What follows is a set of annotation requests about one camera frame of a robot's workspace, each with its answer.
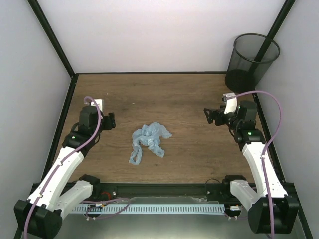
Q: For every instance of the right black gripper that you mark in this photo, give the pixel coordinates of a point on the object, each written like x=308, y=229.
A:
x=219, y=113

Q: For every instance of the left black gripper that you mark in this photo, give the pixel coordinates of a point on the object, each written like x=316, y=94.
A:
x=110, y=122

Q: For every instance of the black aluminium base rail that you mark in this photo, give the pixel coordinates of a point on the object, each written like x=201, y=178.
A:
x=212, y=191

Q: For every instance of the left black frame post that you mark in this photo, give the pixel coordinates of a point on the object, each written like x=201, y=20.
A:
x=40, y=15

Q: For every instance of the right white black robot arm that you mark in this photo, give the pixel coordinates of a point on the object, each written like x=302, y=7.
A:
x=270, y=208

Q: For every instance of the black frame post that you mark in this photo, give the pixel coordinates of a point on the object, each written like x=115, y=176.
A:
x=285, y=9
x=40, y=15

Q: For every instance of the light blue plastic trash bag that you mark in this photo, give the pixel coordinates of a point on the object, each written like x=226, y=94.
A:
x=148, y=136

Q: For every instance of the black mesh trash bin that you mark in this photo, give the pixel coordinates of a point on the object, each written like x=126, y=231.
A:
x=252, y=56

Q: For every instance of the light blue slotted cable duct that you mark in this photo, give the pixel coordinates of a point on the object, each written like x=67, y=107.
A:
x=210, y=209

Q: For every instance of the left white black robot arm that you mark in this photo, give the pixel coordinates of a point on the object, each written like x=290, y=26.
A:
x=45, y=209

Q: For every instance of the right black frame post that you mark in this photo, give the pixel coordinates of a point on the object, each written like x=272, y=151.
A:
x=285, y=9

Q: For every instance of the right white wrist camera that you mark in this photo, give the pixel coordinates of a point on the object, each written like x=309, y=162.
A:
x=231, y=102

